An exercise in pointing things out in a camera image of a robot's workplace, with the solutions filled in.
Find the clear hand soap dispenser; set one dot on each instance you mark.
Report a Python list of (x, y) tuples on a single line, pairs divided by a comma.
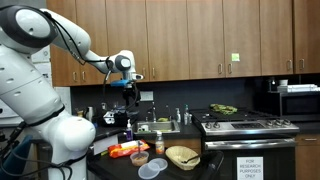
[(178, 116)]

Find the woven wicker basket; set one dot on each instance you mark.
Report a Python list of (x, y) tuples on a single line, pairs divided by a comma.
[(180, 155)]

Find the chrome sink faucet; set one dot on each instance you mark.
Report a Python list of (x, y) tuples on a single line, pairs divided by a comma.
[(153, 113)]

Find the red wet wipes packet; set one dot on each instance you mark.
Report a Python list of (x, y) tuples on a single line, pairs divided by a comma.
[(125, 150)]

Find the clear spray bottle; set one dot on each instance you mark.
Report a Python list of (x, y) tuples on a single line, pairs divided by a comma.
[(186, 116)]

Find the wooden upper cabinets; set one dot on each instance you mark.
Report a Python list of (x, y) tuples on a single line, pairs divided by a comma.
[(200, 36)]

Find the white research purposes sign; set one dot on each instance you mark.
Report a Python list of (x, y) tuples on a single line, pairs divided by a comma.
[(250, 168)]

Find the green sticky note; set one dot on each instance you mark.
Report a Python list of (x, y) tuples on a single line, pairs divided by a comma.
[(235, 57)]

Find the white paper sheet on cart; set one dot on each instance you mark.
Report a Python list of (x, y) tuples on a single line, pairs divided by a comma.
[(105, 145)]

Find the green yellow sponge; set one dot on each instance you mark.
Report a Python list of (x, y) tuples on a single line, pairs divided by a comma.
[(163, 119)]

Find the small orange sauce bottle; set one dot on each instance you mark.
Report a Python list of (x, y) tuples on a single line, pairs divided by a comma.
[(160, 146)]

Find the purple pump soap bottle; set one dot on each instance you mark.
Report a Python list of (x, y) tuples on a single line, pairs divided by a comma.
[(129, 134)]

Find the white wall poster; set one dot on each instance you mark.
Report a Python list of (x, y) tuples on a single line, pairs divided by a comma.
[(43, 68)]

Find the clear tub with brown food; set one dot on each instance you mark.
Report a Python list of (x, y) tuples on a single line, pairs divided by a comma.
[(139, 160)]

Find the white item in sink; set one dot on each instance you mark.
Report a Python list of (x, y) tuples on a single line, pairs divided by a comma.
[(143, 128)]

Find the stainless steel sink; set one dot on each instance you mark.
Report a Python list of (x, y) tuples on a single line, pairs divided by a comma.
[(160, 127)]

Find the black spoon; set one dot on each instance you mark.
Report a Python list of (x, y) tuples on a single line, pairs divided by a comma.
[(190, 159)]

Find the white stack on microwave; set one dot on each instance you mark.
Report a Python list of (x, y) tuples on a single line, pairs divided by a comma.
[(298, 88)]

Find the blue chair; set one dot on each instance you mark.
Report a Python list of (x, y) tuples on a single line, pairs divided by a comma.
[(15, 160)]

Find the thin grey spoon in tub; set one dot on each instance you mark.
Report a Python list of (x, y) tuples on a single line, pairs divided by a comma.
[(139, 148)]

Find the clear round plastic lid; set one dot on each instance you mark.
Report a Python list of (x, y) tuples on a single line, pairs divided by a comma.
[(146, 172), (158, 164)]

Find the white notice on backsplash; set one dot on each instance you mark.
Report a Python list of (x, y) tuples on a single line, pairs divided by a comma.
[(146, 96)]

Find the black microwave oven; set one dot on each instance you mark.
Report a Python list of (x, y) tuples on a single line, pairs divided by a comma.
[(301, 105)]

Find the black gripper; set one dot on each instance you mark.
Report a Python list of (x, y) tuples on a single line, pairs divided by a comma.
[(129, 94)]

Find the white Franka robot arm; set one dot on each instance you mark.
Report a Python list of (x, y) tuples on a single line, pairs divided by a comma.
[(26, 86)]

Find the stainless steel gas stove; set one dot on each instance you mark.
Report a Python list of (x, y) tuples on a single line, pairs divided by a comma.
[(250, 128)]

